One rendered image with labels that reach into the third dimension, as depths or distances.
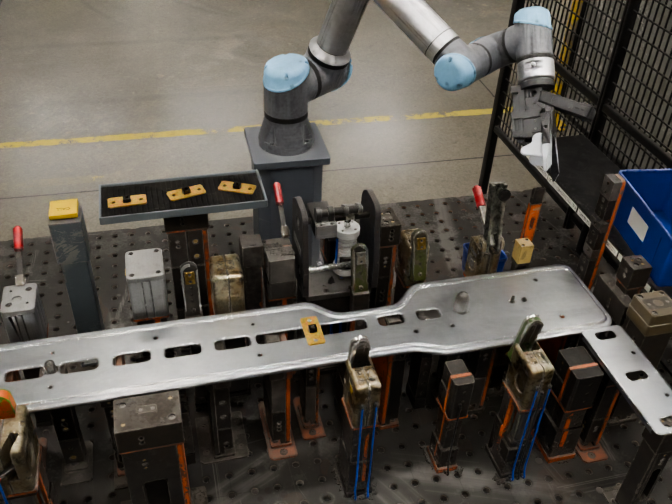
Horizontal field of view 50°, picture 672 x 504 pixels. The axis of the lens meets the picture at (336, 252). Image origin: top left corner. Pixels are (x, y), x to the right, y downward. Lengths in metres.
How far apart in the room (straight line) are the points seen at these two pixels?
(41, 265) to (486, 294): 1.31
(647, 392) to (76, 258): 1.26
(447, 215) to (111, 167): 2.20
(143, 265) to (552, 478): 1.02
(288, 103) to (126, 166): 2.32
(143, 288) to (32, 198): 2.45
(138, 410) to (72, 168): 2.88
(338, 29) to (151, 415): 1.05
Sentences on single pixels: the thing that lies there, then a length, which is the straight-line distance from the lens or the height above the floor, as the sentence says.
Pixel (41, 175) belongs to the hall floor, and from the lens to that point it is 4.16.
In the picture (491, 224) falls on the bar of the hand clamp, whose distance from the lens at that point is 1.73.
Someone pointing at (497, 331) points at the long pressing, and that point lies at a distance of 1.62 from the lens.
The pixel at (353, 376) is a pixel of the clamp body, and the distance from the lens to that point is 1.42.
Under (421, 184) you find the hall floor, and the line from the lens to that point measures 3.97.
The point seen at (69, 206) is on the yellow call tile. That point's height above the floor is 1.16.
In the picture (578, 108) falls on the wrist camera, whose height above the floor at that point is 1.44.
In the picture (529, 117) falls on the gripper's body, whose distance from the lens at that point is 1.56.
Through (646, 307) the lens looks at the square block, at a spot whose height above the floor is 1.06.
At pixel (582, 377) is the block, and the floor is 0.98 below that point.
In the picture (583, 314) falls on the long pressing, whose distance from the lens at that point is 1.73.
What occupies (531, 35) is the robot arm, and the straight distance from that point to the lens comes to 1.60.
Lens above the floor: 2.08
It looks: 38 degrees down
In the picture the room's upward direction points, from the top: 3 degrees clockwise
